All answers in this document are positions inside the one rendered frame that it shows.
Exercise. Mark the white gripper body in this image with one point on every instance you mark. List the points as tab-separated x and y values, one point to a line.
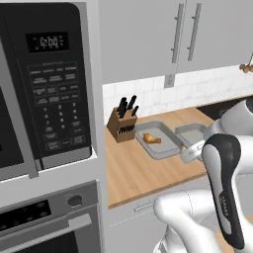
193	152

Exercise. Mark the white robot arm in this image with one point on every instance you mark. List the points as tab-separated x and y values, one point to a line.
194	214

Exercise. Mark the grey tupperware tray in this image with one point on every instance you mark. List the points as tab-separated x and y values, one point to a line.
192	133
164	150

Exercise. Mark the brown chicken drumstick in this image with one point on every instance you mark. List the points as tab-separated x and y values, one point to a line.
151	138

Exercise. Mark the black hob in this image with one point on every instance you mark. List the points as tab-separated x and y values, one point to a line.
217	110

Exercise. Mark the black knife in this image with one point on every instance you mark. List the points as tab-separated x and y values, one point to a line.
131	102
134	110
122	104

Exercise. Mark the wooden knife block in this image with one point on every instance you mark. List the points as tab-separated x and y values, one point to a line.
120	128

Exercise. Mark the grey drawer front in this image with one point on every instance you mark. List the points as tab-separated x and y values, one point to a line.
128	215

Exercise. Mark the brown hanging utensil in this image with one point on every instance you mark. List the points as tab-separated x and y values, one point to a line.
247	67

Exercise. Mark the grey base cupboard door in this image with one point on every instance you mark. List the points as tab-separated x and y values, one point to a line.
131	238

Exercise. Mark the dark oven knob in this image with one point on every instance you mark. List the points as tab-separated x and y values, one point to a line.
74	201

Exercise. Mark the black microwave oven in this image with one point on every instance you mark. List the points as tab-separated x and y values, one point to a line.
56	99

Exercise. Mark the grey oven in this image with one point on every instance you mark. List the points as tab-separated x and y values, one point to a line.
49	224

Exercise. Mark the grey wall socket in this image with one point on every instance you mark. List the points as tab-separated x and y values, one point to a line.
169	81

